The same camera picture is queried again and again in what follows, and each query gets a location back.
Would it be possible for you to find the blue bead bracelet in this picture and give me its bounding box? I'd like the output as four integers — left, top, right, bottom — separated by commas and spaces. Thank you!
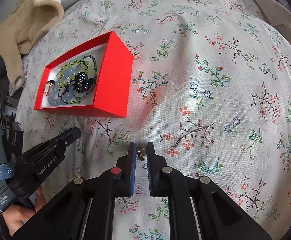
46, 67, 77, 106

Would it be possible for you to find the gold ring with green stone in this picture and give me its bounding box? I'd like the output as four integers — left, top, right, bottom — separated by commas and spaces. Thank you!
43, 80, 56, 97

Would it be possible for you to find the small gold earring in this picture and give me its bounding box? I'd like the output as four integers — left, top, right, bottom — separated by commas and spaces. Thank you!
136, 147, 146, 161

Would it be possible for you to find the green bead bracelet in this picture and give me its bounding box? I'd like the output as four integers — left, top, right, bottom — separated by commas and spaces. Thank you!
57, 57, 91, 105

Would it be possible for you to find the black hair claw clip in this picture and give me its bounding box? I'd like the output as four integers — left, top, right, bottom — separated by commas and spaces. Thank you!
73, 72, 95, 93

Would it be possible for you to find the multicolour seed bead bracelet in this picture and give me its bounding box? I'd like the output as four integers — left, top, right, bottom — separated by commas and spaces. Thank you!
73, 54, 98, 100

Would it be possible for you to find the left hand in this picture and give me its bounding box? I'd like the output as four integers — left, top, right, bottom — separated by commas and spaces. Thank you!
2, 186, 46, 236

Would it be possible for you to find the black device beside bed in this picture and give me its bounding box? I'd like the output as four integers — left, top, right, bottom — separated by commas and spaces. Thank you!
8, 121, 24, 157

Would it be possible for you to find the red cardboard box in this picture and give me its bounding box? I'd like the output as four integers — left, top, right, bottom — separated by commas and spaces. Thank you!
34, 31, 133, 118

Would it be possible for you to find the floral bed sheet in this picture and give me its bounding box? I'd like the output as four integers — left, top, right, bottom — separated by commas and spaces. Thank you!
17, 0, 291, 239

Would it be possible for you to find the beige knit sweater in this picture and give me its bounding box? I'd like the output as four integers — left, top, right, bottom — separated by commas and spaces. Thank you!
0, 0, 64, 89

